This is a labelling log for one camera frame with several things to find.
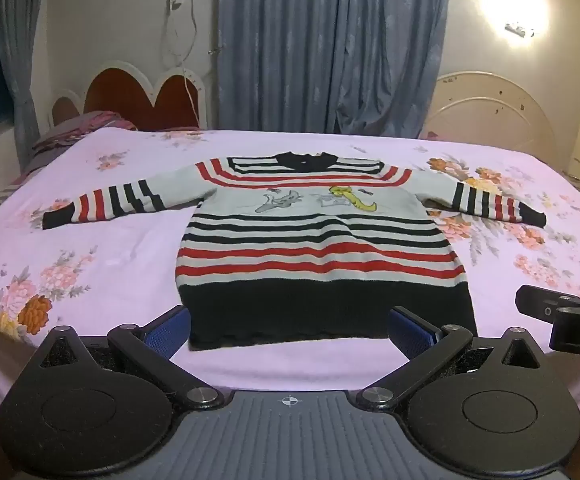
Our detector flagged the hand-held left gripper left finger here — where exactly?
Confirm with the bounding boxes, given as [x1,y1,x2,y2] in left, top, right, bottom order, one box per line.
[37,305,226,409]

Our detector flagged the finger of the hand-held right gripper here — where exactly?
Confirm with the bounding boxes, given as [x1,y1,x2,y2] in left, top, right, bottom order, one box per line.
[515,285,573,322]

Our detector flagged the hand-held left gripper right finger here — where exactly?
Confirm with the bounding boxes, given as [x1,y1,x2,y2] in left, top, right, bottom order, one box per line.
[356,306,547,409]

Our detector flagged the striped knit sweater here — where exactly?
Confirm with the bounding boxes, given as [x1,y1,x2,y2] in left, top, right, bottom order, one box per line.
[42,151,547,352]

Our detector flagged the cream arched headboard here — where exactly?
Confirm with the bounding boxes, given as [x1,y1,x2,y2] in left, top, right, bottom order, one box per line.
[422,71,562,172]

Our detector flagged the purple striped blanket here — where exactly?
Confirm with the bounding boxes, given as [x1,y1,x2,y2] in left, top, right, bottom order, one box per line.
[31,110,138,155]

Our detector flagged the red scalloped headboard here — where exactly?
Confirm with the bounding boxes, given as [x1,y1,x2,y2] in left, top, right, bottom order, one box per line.
[49,60,211,132]

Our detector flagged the wide blue curtain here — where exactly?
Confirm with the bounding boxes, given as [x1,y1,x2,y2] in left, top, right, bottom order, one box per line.
[214,0,454,140]

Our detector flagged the narrow blue curtain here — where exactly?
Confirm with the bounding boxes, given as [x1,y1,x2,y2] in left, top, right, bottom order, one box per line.
[0,0,51,172]

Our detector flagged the wall lamp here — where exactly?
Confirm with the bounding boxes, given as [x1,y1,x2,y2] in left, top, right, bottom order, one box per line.
[503,20,536,39]

